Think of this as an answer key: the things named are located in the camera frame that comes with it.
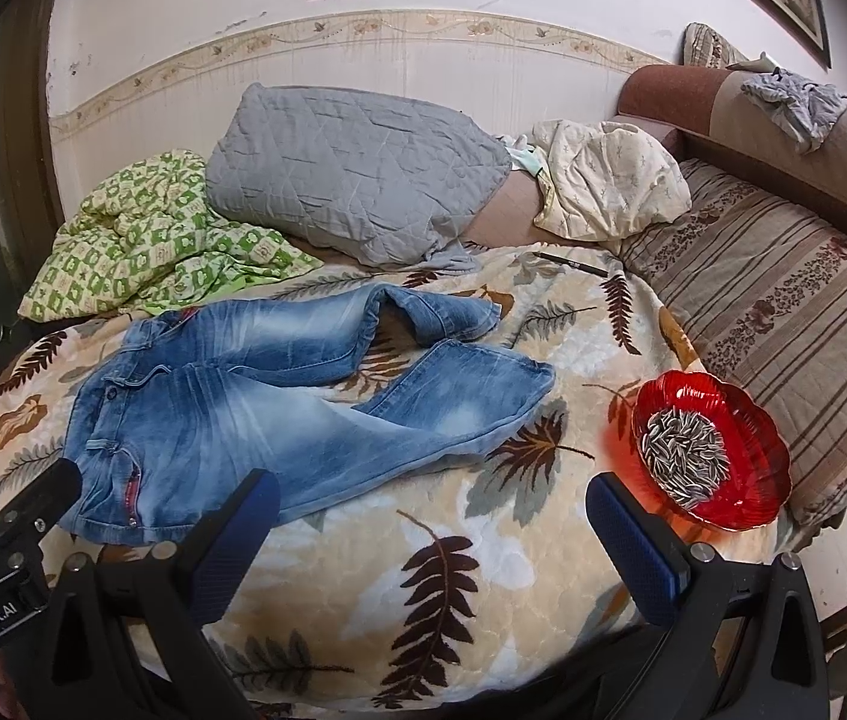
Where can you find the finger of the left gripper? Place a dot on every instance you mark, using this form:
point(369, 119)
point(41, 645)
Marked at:
point(39, 506)

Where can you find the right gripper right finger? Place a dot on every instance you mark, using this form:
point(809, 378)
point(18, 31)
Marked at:
point(739, 640)

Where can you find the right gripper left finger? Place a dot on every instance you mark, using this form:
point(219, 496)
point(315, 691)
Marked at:
point(177, 590)

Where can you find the blue denim jeans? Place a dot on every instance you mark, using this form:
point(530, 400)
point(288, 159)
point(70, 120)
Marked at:
point(335, 397)

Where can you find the red glass bowl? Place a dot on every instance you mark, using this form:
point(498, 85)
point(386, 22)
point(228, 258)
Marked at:
point(759, 482)

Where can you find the sunflower seeds pile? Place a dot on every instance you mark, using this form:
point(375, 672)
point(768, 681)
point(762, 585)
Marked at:
point(685, 455)

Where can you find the green white patterned cloth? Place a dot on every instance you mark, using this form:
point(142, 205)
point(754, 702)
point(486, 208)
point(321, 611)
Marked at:
point(146, 239)

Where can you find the brown striped pillow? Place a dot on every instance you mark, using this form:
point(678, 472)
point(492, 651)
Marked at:
point(760, 286)

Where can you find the black pen on bed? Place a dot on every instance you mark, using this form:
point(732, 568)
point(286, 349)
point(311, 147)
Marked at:
point(575, 264)

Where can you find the grey quilted pillow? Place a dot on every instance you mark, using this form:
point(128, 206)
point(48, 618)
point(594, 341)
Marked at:
point(388, 181)

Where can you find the brown sofa headboard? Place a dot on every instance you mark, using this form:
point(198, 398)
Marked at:
point(719, 124)

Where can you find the cream crumpled cloth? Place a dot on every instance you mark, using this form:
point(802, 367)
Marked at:
point(604, 182)

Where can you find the grey cloth on headboard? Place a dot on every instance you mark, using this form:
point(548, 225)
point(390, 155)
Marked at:
point(803, 110)

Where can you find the patterned cushion behind headboard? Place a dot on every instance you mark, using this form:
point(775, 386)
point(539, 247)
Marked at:
point(704, 47)

